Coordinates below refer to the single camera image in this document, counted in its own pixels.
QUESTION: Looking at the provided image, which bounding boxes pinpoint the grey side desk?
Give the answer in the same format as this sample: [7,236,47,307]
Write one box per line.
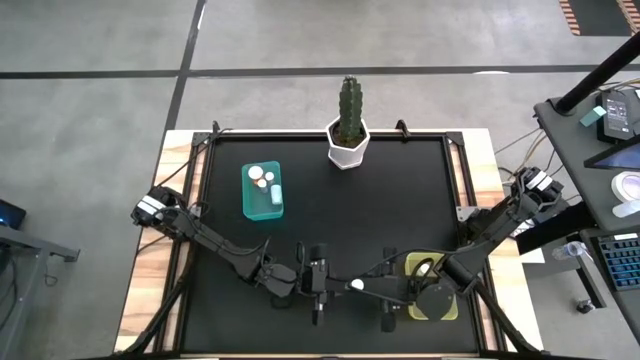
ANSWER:
[532,84,640,346]

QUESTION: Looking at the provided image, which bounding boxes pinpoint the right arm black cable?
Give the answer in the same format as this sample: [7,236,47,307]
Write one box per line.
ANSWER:
[348,246,454,281]

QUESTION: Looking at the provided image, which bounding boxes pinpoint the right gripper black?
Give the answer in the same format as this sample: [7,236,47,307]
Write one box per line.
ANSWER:
[362,247,414,334]

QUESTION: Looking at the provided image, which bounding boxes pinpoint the black aluminium rig frame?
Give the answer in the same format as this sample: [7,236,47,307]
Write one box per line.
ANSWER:
[114,119,544,360]

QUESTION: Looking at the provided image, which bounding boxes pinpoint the white tape roll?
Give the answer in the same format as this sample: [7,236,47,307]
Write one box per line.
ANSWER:
[610,170,640,204]

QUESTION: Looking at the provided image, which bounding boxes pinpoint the clear plastic water bottle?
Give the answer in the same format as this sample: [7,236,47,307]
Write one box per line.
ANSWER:
[551,240,589,261]

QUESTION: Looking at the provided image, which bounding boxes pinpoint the yellow-green plastic bin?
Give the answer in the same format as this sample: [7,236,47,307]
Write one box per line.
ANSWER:
[403,252,459,322]

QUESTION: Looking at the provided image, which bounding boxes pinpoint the grey metal cart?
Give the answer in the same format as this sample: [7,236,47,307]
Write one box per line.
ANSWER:
[0,224,81,346]

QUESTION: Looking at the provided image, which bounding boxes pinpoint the blue-lit black device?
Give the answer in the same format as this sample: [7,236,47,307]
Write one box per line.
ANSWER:
[0,198,28,230]

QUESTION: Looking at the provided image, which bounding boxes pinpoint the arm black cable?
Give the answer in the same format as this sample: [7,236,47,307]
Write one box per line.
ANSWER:
[348,246,454,281]
[258,238,307,267]

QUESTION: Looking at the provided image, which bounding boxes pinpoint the black mat striped edges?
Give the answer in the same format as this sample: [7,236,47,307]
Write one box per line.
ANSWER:
[558,0,640,37]

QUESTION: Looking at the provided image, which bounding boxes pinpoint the teal plastic bin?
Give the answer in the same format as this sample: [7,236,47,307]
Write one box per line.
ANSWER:
[241,160,285,222]

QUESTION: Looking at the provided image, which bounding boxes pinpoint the black power adapter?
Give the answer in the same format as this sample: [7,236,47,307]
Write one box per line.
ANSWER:
[595,88,639,145]

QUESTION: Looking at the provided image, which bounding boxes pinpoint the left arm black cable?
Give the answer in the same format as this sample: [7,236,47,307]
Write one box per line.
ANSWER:
[258,238,307,267]

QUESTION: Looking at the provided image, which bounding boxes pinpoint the black tablet screen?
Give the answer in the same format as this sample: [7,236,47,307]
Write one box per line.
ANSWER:
[583,134,640,171]

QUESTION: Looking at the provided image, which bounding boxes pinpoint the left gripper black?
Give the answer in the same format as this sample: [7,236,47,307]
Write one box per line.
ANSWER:
[299,243,362,326]

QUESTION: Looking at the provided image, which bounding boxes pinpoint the small teal box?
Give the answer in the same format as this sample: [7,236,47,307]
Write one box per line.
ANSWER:
[579,105,608,128]

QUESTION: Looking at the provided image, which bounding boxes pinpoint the black backlit keyboard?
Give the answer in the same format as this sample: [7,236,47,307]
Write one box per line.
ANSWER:
[597,233,640,292]

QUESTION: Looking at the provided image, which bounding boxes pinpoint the white plant pot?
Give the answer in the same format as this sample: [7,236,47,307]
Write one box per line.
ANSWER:
[325,117,372,171]

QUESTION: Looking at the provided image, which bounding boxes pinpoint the green cactus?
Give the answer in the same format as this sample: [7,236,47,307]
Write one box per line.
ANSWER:
[338,75,365,144]

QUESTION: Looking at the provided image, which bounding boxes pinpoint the black round pole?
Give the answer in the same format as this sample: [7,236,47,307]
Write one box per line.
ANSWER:
[554,32,640,115]

